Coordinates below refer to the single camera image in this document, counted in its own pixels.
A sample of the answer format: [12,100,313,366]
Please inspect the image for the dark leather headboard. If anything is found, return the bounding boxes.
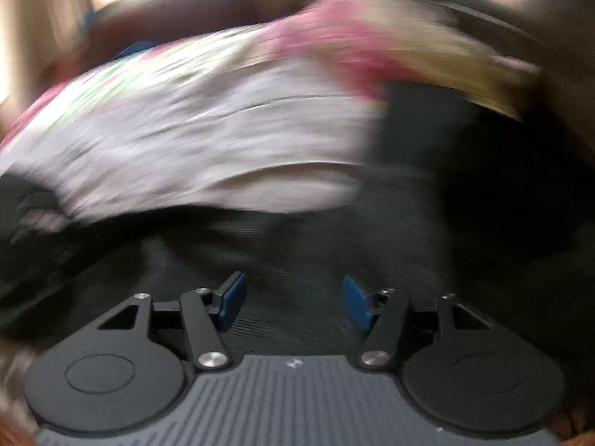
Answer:
[430,0,594,143]

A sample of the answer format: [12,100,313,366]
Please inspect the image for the dark grey corduroy pants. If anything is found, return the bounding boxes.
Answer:
[1,83,594,363]

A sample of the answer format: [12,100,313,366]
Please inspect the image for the cherry print bed sheet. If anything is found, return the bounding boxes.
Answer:
[1,25,377,222]

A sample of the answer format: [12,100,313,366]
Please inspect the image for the pink floral pillow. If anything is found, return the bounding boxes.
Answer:
[261,0,541,117]

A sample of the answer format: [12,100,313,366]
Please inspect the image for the maroon window bench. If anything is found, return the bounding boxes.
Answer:
[85,0,300,62]

